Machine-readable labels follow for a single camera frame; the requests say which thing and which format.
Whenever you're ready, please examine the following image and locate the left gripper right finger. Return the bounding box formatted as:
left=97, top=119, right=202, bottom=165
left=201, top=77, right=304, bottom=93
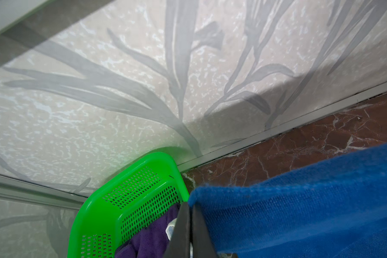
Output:
left=191, top=204, right=218, bottom=258

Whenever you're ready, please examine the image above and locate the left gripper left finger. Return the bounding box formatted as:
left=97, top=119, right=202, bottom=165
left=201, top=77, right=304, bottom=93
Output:
left=163, top=202, right=191, bottom=258

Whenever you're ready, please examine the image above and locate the blue towel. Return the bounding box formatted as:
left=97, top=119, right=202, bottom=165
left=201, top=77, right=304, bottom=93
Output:
left=189, top=144, right=387, bottom=258

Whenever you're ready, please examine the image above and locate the white light-blue towel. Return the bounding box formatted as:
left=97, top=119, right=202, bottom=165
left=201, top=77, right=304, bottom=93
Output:
left=166, top=218, right=177, bottom=240

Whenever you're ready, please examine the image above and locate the purple towel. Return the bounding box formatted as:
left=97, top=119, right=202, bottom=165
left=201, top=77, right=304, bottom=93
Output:
left=115, top=203, right=181, bottom=258

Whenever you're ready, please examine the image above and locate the green plastic basket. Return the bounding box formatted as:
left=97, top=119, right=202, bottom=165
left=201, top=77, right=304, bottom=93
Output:
left=67, top=152, right=189, bottom=258

